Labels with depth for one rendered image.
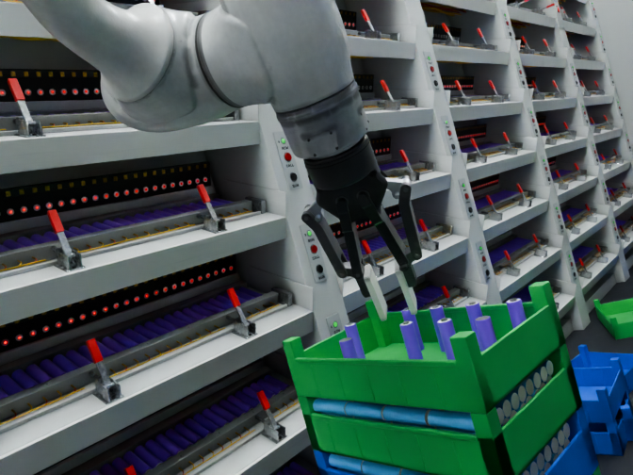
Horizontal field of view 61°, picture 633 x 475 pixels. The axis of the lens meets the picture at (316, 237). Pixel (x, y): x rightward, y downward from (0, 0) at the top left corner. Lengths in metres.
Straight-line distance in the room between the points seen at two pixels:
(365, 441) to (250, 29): 0.49
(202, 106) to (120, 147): 0.35
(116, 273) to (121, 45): 0.41
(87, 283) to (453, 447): 0.54
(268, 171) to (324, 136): 0.55
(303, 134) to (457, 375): 0.29
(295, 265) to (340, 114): 0.59
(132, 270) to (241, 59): 0.44
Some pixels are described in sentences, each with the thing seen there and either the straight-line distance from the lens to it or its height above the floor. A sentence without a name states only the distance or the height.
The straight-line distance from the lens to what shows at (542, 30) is 3.03.
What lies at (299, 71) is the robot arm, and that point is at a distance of 0.52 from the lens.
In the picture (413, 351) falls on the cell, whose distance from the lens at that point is 0.72.
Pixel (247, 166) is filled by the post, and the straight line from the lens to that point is 1.14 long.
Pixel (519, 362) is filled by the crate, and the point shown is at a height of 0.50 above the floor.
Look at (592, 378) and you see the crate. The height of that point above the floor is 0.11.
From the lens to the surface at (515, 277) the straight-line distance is 1.91.
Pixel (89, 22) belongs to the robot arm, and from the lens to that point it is 0.53.
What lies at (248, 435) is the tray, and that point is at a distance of 1.06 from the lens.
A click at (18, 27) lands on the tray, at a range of 0.94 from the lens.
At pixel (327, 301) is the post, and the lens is 1.12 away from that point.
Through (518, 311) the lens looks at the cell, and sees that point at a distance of 0.71.
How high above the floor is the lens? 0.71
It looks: 2 degrees down
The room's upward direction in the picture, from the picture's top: 16 degrees counter-clockwise
